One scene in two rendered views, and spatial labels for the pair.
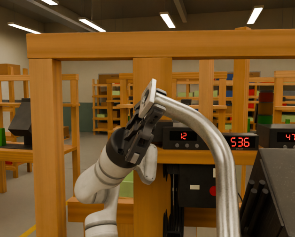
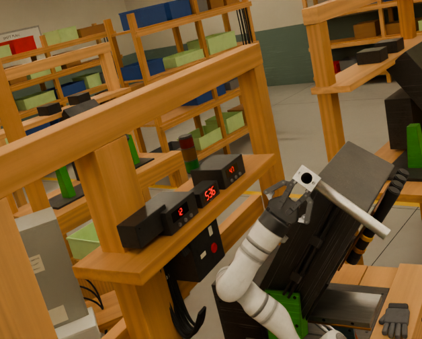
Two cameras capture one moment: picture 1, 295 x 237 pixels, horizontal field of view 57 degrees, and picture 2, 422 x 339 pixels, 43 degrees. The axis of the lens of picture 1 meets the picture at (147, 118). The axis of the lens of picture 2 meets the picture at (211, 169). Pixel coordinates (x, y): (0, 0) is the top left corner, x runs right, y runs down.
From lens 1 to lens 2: 1.20 m
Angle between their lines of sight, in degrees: 60
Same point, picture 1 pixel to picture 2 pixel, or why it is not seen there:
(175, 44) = (125, 119)
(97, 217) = (263, 294)
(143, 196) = (150, 305)
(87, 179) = (244, 273)
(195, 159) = (199, 227)
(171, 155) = (186, 236)
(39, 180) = not seen: outside the picture
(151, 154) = not seen: hidden behind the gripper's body
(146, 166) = not seen: hidden behind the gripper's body
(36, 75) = not seen: outside the picture
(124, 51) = (85, 146)
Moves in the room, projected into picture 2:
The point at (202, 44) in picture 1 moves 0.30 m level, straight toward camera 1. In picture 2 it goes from (143, 110) to (223, 103)
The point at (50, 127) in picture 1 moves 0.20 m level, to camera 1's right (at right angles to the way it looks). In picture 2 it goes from (38, 296) to (89, 253)
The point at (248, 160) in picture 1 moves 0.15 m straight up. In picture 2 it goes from (225, 204) to (215, 162)
